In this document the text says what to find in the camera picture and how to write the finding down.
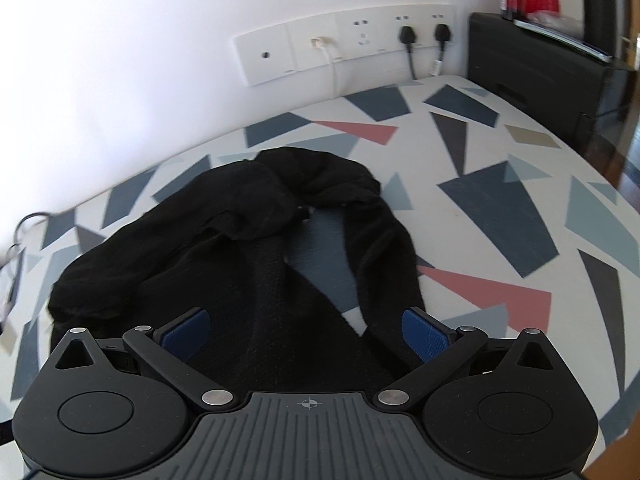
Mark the dark bottle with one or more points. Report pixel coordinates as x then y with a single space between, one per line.
509 2

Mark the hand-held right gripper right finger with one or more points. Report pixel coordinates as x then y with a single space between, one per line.
423 334

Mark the geometric patterned bed sheet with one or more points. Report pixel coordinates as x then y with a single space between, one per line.
500 160

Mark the black cabinet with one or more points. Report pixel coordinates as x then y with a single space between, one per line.
530 75

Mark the black garment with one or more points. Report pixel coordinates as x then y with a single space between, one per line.
250 260

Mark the black chair back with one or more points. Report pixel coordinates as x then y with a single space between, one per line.
600 5

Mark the white wall socket panel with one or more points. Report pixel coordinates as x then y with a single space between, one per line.
280 55

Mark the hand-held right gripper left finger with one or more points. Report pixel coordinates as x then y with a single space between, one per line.
186 334

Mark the flat white tray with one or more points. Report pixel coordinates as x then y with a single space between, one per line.
565 37

